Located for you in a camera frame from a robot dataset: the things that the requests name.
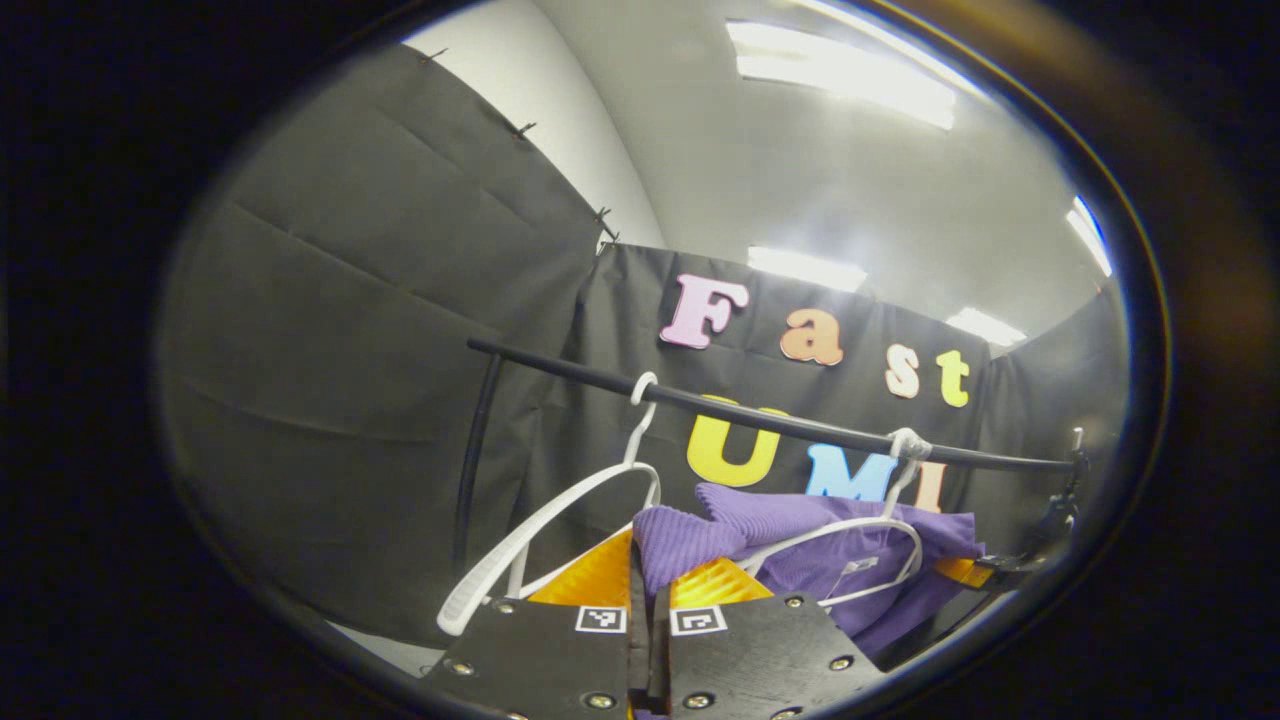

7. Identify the black backdrop cloth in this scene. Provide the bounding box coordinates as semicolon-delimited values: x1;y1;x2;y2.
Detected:
158;42;1131;646

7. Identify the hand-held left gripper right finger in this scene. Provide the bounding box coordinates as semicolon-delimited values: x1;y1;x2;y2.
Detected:
652;556;887;720

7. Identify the purple corduroy jacket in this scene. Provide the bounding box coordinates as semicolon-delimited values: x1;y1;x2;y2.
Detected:
632;482;987;663

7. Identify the black metal clothes rack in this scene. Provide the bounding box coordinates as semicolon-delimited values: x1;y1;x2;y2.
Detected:
454;337;1093;579

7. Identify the white clothes hanger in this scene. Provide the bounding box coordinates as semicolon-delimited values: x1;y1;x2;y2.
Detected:
436;371;664;638
738;427;934;611

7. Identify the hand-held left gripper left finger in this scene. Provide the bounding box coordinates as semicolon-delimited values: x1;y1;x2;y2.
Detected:
420;528;643;720

